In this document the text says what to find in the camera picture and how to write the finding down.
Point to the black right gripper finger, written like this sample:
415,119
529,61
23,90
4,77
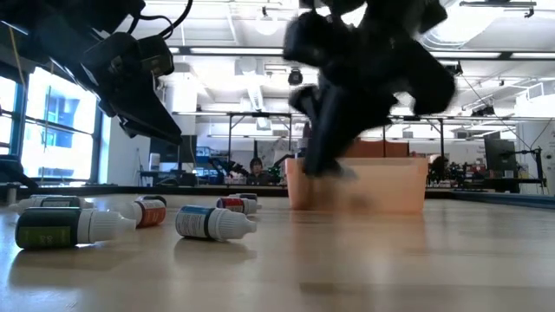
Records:
368,108
329,130

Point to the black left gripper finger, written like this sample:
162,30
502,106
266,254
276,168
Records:
147,112
132,133

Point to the orange translucent plastic bin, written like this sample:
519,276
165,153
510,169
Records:
381,186

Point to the small orange dropper bottle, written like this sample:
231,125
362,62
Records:
152,214

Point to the small dark maroon dropper bottle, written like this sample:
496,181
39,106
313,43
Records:
246,196

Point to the small blue dropper bottle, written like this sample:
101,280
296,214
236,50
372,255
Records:
204,223

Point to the small red dropper bottle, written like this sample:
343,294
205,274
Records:
234,204

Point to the small black green-labelled dropper bottle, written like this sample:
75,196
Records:
47,227

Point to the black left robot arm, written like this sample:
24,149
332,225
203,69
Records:
43,26

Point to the black background monitor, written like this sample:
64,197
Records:
167,154

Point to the orange partition panel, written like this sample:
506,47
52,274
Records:
390,149

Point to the large window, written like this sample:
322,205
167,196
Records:
60,130

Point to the person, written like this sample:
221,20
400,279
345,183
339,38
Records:
441,169
256,167

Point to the black ceiling spotlight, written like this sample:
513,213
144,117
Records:
455,68
483,110

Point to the ceiling light strip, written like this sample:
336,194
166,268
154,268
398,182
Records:
234,51
468,55

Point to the white round ceiling lamp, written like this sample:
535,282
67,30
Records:
266,24

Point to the black office chair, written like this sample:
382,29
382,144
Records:
13,171

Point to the black monitor on stand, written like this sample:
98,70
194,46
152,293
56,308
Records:
498,156

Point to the black ceiling dome camera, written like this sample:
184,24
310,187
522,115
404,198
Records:
295,77

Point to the black metal rig frame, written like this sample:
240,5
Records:
260,114
441,138

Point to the black aluminium table frame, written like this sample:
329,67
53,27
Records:
195,190

